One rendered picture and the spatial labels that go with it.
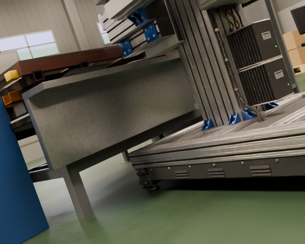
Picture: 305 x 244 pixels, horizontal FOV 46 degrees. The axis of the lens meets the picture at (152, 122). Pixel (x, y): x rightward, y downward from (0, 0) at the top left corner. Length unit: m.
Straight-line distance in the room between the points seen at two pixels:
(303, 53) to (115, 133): 6.17
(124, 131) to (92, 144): 0.23
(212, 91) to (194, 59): 0.18
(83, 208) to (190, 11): 1.10
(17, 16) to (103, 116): 8.84
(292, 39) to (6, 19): 7.09
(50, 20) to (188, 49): 9.24
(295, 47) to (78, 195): 6.31
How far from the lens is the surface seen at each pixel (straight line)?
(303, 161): 1.24
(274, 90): 1.64
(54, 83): 1.62
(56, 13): 11.07
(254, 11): 11.15
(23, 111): 2.04
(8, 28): 10.44
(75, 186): 1.88
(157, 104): 2.23
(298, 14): 5.58
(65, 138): 1.77
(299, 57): 7.64
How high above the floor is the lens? 0.46
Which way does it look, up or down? 3 degrees down
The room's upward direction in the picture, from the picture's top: 19 degrees counter-clockwise
